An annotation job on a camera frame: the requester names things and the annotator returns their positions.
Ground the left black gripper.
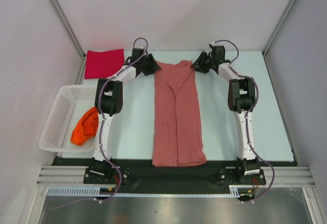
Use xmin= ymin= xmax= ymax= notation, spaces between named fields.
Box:
xmin=139 ymin=54 xmax=160 ymax=77

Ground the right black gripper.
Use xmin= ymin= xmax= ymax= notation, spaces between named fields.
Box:
xmin=191 ymin=52 xmax=215 ymax=74

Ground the salmon pink t shirt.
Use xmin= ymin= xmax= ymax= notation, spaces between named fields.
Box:
xmin=152 ymin=60 xmax=207 ymax=167

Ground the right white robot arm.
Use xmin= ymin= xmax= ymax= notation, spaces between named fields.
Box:
xmin=191 ymin=42 xmax=260 ymax=184

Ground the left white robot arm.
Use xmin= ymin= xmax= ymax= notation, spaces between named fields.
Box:
xmin=93 ymin=46 xmax=161 ymax=163

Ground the folded red t shirt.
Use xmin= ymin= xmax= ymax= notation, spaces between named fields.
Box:
xmin=84 ymin=49 xmax=125 ymax=79

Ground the white plastic basket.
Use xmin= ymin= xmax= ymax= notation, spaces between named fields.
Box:
xmin=38 ymin=85 xmax=96 ymax=154

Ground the orange t shirt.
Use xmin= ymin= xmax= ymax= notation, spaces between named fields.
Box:
xmin=71 ymin=107 xmax=99 ymax=146

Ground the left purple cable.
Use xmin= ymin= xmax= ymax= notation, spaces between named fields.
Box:
xmin=48 ymin=37 xmax=149 ymax=209

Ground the purple cable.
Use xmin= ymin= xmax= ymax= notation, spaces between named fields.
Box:
xmin=48 ymin=37 xmax=149 ymax=209
xmin=209 ymin=39 xmax=276 ymax=204

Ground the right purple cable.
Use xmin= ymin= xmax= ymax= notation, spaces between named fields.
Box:
xmin=209 ymin=39 xmax=276 ymax=204

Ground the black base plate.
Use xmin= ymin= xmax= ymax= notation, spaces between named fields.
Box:
xmin=52 ymin=157 xmax=296 ymax=193

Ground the right aluminium frame post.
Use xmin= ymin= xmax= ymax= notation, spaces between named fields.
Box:
xmin=262 ymin=0 xmax=298 ymax=57

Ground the aluminium frame post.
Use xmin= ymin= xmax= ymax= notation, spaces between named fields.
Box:
xmin=262 ymin=0 xmax=298 ymax=57
xmin=48 ymin=0 xmax=86 ymax=60

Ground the left aluminium frame post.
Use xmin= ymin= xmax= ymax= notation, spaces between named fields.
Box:
xmin=48 ymin=0 xmax=86 ymax=60

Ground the white slotted cable duct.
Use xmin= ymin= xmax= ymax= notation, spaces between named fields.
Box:
xmin=47 ymin=186 xmax=254 ymax=198

